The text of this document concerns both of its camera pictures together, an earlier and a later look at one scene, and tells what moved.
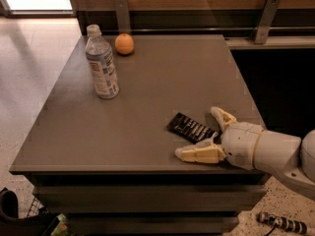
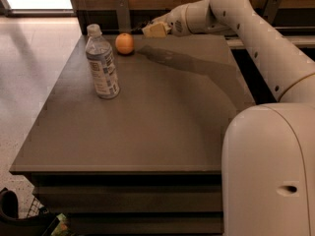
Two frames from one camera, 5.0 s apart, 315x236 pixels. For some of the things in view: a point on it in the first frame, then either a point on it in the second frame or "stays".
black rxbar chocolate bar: x=189 y=128 → x=151 y=29
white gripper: x=240 y=144 → x=174 y=24
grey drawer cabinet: x=109 y=165 stays
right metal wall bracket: x=268 y=18 stays
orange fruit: x=124 y=44 stays
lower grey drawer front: x=155 y=224 stays
